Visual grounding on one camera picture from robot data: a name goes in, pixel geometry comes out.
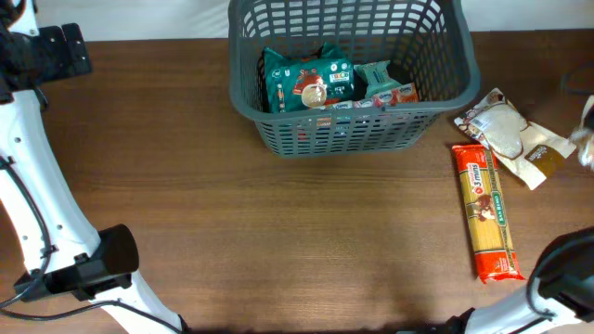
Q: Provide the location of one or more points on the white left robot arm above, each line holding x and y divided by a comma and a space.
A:
63, 253

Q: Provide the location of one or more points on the multicolour tissue multipack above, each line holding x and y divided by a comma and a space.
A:
403, 94

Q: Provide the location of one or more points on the light blue snack bar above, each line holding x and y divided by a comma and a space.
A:
376, 77

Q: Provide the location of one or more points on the green Nescafe coffee bag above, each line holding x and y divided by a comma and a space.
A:
297, 84

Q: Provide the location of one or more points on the grey plastic basket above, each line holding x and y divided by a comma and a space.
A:
427, 43

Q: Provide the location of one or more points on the white rice pouch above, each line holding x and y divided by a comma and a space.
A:
530, 151

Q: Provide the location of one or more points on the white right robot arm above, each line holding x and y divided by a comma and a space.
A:
558, 293

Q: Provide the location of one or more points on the beige brown nut pouch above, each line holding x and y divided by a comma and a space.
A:
582, 136

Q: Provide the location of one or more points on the orange San Remo spaghetti pack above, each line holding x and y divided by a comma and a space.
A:
483, 202

